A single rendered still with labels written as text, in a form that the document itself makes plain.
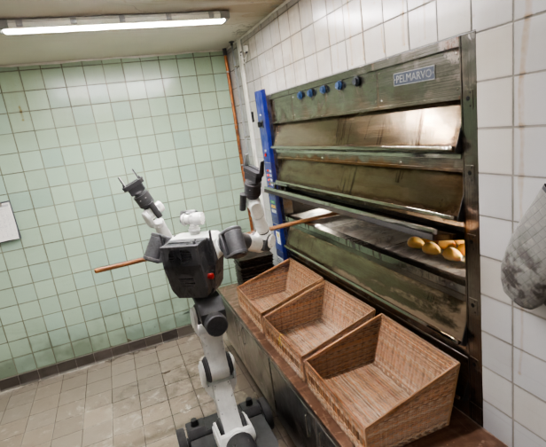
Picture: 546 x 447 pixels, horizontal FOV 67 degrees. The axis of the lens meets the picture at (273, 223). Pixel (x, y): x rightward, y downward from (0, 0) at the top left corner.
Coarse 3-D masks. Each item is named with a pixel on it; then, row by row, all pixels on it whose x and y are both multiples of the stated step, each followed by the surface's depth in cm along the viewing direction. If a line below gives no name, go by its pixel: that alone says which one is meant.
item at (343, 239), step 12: (288, 216) 323; (312, 228) 285; (324, 228) 275; (336, 240) 256; (348, 240) 242; (360, 240) 239; (372, 252) 221; (384, 252) 214; (396, 264) 203; (408, 264) 194; (420, 264) 191; (420, 276) 188; (432, 276) 181; (444, 276) 175; (456, 276) 174; (456, 288) 168
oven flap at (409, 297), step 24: (288, 240) 329; (312, 240) 294; (336, 264) 261; (360, 264) 238; (360, 288) 232; (384, 288) 217; (408, 288) 200; (432, 288) 187; (408, 312) 196; (432, 312) 185; (456, 312) 173; (456, 336) 171
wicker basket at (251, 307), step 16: (272, 272) 326; (288, 272) 330; (304, 272) 304; (240, 288) 318; (256, 288) 323; (272, 288) 328; (288, 288) 328; (304, 288) 275; (240, 304) 317; (256, 304) 315; (272, 304) 311; (256, 320) 281; (288, 320) 275
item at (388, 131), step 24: (312, 120) 259; (336, 120) 232; (360, 120) 210; (384, 120) 192; (408, 120) 176; (432, 120) 163; (456, 120) 151; (288, 144) 288; (312, 144) 255; (336, 144) 228; (360, 144) 207; (384, 144) 189; (408, 144) 174; (432, 144) 161
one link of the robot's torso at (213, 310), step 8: (208, 296) 216; (216, 296) 214; (200, 304) 210; (208, 304) 211; (216, 304) 212; (200, 312) 208; (208, 312) 209; (216, 312) 209; (224, 312) 212; (200, 320) 210; (208, 320) 204; (216, 320) 205; (224, 320) 207; (208, 328) 204; (216, 328) 206; (224, 328) 208; (216, 336) 207
